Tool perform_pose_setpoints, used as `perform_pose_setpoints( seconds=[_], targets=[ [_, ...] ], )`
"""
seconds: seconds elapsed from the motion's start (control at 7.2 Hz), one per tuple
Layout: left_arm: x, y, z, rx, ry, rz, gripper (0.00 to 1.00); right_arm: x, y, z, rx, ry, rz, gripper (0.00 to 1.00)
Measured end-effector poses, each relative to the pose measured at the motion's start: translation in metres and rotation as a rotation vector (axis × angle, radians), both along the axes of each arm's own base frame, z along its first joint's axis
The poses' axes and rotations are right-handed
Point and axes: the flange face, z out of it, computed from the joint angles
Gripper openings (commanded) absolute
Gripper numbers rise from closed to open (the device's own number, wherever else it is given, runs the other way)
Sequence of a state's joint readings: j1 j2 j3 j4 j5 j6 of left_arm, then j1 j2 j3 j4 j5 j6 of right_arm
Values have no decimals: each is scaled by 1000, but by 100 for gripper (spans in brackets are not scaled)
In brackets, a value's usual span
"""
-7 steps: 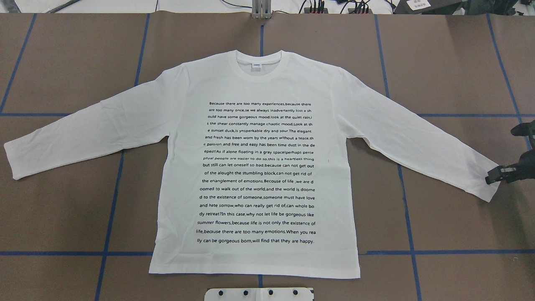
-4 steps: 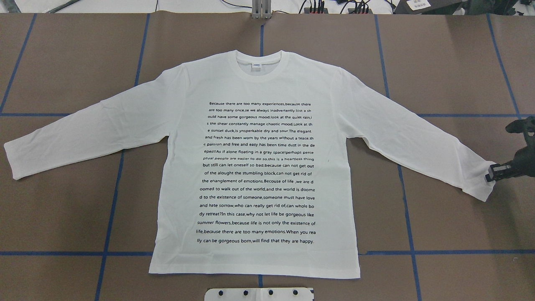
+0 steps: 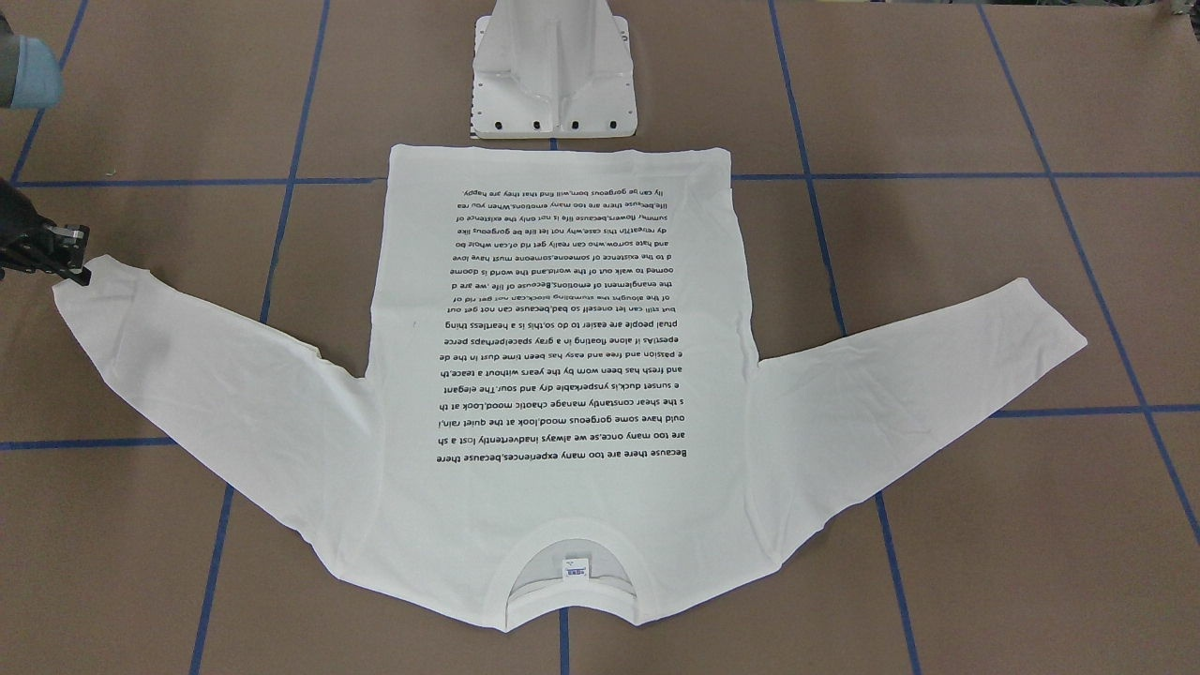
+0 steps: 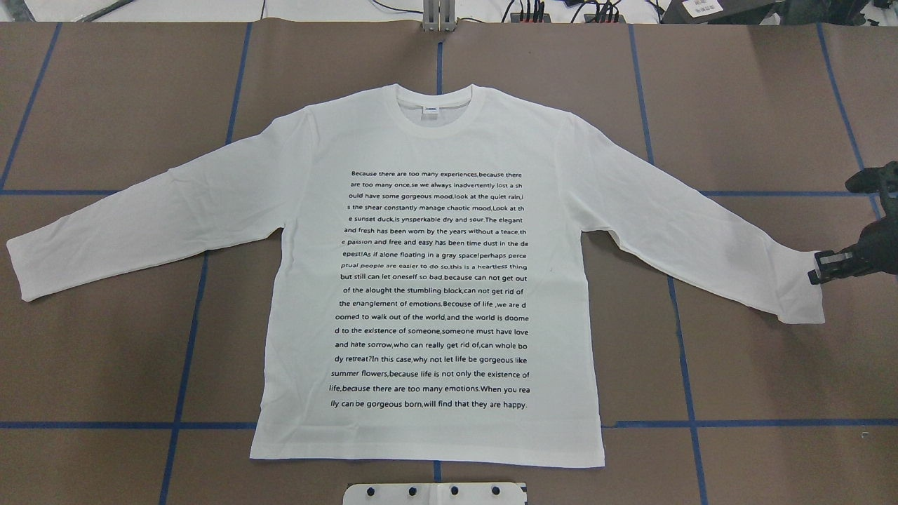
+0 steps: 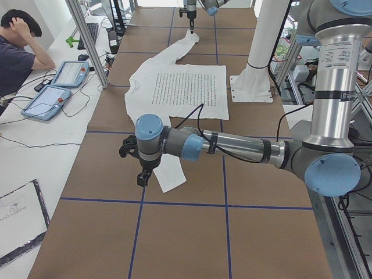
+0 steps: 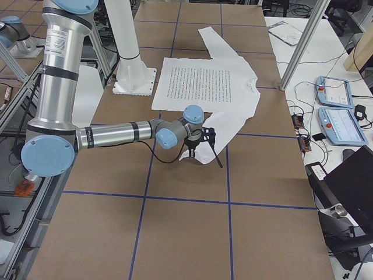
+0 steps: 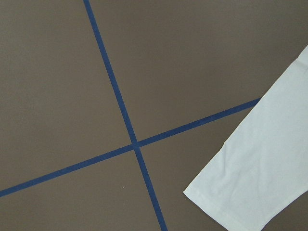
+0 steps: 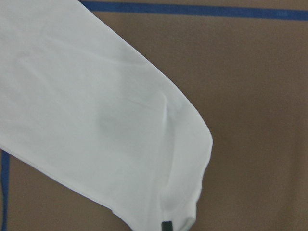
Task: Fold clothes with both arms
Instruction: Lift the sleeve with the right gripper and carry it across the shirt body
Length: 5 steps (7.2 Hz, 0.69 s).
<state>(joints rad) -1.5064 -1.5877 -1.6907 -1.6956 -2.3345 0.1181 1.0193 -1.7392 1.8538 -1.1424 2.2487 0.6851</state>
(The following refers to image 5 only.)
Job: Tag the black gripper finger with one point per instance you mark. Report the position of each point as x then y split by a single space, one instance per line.
191 24
143 178

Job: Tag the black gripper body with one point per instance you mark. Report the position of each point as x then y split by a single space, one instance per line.
190 14
148 164

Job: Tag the white long-sleeve printed shirt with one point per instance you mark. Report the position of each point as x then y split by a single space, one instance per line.
161 89

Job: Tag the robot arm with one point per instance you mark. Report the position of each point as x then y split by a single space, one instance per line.
210 6
224 40

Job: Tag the black computer mouse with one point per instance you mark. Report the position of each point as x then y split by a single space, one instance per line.
82 57

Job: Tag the lower blue teach pendant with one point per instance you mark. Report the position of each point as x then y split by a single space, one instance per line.
47 103

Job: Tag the blue teach pendant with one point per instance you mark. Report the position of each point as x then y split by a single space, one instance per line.
71 74
47 103

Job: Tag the upper blue teach pendant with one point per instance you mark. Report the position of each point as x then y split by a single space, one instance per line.
71 74

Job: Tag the green plastic tool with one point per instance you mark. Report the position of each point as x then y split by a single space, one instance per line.
71 40

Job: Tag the white paper in sleeve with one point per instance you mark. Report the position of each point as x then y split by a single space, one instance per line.
24 221

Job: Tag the white plastic chair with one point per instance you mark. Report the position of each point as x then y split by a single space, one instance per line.
293 118

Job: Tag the seated person in dark shirt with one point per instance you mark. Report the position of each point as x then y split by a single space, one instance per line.
21 53

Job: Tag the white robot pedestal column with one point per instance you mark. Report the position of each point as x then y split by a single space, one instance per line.
253 84

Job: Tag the aluminium frame post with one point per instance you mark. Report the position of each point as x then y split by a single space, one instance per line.
81 25

